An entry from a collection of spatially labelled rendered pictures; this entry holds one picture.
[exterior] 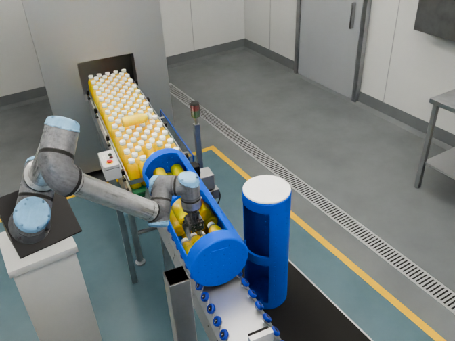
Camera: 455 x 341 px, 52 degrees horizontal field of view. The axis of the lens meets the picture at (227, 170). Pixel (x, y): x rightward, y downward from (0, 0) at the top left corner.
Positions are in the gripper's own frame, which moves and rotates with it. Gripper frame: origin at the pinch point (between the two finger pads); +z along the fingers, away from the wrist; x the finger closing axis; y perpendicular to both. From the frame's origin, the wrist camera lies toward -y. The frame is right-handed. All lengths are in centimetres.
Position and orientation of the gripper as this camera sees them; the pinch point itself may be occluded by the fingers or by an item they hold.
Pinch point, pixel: (193, 236)
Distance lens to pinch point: 228.1
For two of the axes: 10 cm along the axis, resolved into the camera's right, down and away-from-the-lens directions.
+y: 3.9, 5.0, -7.7
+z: 0.4, 8.3, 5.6
